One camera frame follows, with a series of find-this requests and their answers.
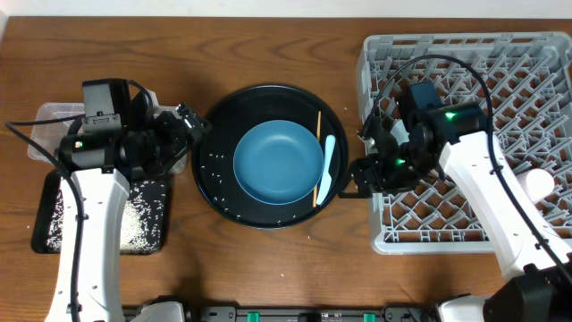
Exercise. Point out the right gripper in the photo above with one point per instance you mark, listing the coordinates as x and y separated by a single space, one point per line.
380 183

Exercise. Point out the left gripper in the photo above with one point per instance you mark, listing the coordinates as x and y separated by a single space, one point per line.
183 138

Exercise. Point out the round black serving tray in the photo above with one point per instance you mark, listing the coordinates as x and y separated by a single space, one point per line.
233 117

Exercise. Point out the light blue plastic knife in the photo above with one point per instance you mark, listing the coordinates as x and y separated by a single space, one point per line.
326 180

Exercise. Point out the wooden chopstick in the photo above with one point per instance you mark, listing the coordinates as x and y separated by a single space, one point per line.
318 154

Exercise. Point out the cooked white rice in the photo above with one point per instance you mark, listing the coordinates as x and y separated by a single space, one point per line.
138 219

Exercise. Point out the dark blue plate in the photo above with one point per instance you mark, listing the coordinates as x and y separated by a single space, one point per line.
274 162

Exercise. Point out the pink cup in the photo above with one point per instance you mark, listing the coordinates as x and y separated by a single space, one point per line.
537 184

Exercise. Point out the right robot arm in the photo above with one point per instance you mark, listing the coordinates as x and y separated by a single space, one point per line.
457 140

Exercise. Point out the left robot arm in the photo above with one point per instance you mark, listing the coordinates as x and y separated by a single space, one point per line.
122 138

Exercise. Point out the grey dishwasher rack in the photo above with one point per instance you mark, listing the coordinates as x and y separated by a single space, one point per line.
523 77

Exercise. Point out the black rectangular tray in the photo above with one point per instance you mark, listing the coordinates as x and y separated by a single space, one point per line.
152 210

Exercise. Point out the clear plastic bin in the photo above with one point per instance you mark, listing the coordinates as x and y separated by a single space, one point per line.
48 136

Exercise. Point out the black mounting rail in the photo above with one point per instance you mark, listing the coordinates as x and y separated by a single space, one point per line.
166 312

